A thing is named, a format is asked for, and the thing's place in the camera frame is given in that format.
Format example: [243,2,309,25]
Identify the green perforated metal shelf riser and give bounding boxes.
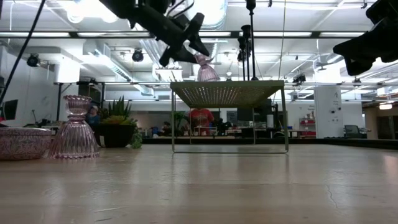
[170,80,289,154]

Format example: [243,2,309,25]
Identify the person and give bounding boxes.
[86,105,101,129]
[160,121,172,137]
[188,108,215,136]

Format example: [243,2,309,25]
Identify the thin black cable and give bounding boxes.
[0,0,47,104]

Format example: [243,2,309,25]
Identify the red storage shelf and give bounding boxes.
[298,117,317,138]

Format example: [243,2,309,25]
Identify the pink patterned ceramic candle bowl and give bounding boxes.
[0,126,52,161]

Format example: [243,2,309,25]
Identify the black metal candlestick holder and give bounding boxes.
[245,0,259,82]
[237,36,246,81]
[241,24,252,81]

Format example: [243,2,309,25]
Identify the white square pillar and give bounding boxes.
[313,85,345,139]

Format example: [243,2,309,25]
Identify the black ceiling spotlight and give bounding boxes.
[26,54,41,68]
[131,49,145,63]

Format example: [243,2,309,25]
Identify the dark wall screen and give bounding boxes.
[236,107,254,122]

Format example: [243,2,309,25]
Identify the black office chair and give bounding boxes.
[343,124,368,139]

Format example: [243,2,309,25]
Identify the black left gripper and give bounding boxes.
[136,6,210,67]

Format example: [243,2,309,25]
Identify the small dark monitor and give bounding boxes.
[2,99,19,121]

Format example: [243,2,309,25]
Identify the potted succulent plant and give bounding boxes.
[98,95,143,149]

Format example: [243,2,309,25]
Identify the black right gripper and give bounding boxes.
[332,0,398,77]

